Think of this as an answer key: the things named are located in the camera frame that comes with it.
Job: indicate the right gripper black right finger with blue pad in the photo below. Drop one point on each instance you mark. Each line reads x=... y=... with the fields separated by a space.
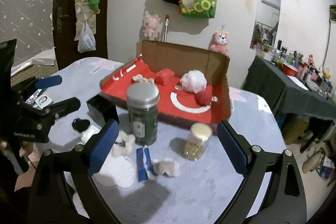
x=284 y=200

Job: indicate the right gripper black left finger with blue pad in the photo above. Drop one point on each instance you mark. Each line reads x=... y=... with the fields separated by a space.
x=50 y=198

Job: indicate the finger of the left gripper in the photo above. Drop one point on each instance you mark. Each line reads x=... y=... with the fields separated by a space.
x=48 y=82
x=63 y=108

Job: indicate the black fluffy scrunchie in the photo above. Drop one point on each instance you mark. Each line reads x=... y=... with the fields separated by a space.
x=80 y=125

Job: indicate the white fluffy scrunchie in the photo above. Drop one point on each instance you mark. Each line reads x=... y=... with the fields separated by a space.
x=123 y=146

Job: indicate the red knitted plush toy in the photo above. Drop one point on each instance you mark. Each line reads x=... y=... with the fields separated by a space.
x=203 y=98

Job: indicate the person's left hand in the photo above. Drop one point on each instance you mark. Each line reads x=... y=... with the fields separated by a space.
x=25 y=149

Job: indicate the smartphone on table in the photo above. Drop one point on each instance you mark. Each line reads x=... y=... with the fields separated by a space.
x=31 y=100

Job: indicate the black square cup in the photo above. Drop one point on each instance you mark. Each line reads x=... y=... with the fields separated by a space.
x=101 y=110

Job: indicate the clear plastic bag on door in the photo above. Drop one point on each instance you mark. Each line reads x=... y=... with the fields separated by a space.
x=87 y=40

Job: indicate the green tea jar metal lid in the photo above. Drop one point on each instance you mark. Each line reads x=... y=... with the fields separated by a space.
x=142 y=105

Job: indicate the grey white folded socks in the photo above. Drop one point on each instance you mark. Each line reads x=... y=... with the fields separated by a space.
x=167 y=167

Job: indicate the beige scrunchie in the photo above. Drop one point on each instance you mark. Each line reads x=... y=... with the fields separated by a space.
x=140 y=79

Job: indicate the jar of golden capsules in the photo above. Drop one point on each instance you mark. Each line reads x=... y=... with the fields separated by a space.
x=197 y=140

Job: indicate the green plush on door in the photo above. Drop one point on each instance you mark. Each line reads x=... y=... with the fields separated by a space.
x=94 y=5

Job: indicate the dark green covered table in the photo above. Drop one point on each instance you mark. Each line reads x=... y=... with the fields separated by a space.
x=283 y=95

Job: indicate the red mesh bath pouf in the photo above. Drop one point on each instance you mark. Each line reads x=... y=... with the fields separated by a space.
x=164 y=76

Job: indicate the cardboard box red interior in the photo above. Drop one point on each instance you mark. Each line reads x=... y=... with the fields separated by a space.
x=176 y=106

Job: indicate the white mesh bath pouf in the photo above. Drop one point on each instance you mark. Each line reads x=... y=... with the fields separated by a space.
x=193 y=81

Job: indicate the light pink plush on wall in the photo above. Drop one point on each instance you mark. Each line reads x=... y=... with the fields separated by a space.
x=149 y=25

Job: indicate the red-tipped brush on wall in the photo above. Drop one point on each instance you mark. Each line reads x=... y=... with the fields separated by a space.
x=166 y=28

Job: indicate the pink plush toy on wall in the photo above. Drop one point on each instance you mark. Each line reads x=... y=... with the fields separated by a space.
x=219 y=43

